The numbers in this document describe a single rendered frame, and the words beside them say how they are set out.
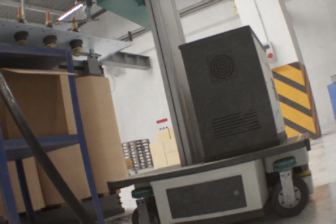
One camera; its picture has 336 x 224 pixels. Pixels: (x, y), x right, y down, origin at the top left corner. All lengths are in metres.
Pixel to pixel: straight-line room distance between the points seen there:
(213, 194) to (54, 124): 0.69
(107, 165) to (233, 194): 1.36
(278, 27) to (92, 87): 4.71
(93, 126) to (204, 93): 1.25
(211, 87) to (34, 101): 0.73
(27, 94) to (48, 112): 0.12
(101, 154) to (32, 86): 1.29
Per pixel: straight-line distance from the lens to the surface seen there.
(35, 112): 1.35
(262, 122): 1.43
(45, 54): 1.43
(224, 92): 1.47
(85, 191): 2.38
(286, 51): 6.60
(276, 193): 1.47
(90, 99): 2.60
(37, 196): 2.13
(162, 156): 8.62
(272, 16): 6.80
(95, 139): 2.56
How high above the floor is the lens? 0.39
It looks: 7 degrees up
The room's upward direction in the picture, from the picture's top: 12 degrees counter-clockwise
